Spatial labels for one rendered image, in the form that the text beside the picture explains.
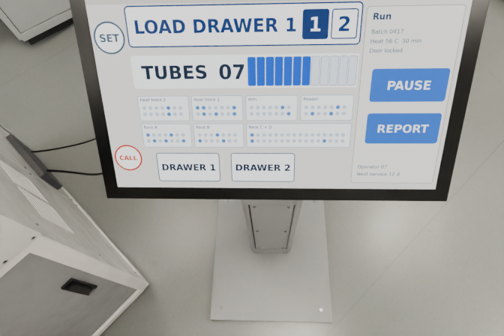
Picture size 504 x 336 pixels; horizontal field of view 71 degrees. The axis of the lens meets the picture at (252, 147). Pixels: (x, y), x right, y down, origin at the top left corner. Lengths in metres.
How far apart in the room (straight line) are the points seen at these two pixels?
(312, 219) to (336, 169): 1.00
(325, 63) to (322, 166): 0.15
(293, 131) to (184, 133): 0.16
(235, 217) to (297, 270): 0.33
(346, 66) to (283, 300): 1.10
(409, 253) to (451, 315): 0.25
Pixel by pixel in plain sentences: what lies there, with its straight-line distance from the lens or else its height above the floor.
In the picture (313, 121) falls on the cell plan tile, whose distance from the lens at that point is 0.50.
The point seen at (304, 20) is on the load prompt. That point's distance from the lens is 0.47.
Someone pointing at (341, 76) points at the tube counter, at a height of 1.11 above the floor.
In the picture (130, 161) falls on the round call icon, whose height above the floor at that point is 1.01.
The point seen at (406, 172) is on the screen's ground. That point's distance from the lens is 0.56.
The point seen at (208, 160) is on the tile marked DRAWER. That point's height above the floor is 1.01.
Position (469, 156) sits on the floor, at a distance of 1.89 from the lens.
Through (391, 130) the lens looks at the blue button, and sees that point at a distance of 0.52.
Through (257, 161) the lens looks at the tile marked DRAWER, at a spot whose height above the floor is 1.01.
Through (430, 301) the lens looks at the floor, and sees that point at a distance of 1.60.
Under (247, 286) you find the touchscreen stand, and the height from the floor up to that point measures 0.04.
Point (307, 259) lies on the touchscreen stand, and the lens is 1.47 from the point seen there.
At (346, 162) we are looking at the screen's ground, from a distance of 0.53.
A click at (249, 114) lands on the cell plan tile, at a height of 1.07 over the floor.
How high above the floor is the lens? 1.47
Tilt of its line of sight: 61 degrees down
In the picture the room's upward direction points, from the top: 5 degrees counter-clockwise
